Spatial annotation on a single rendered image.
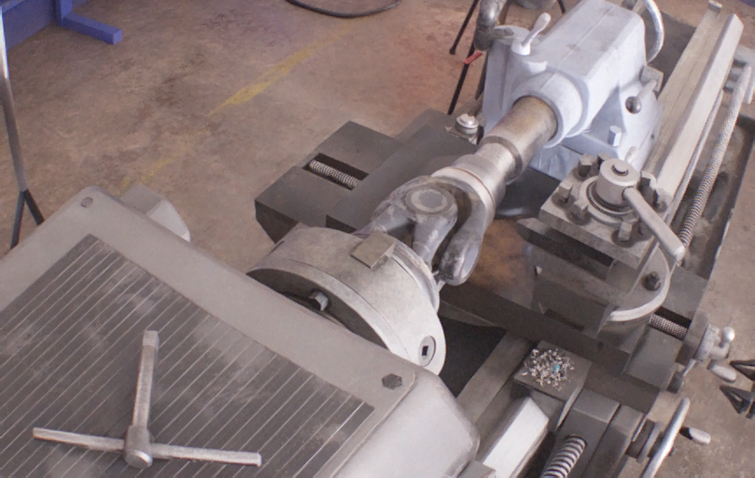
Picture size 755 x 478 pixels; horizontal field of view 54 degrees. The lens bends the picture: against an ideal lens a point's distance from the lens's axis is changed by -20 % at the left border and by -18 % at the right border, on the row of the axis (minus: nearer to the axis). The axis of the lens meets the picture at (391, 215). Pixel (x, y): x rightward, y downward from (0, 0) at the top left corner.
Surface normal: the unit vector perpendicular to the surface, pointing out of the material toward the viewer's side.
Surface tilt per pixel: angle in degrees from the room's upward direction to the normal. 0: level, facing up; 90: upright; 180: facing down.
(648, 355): 0
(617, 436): 90
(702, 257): 0
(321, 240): 16
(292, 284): 90
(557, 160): 90
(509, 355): 0
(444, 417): 45
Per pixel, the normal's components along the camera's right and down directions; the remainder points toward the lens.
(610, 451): -0.53, 0.53
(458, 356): -0.15, -0.70
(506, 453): 0.55, -0.39
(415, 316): 0.68, -0.21
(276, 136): 0.07, -0.76
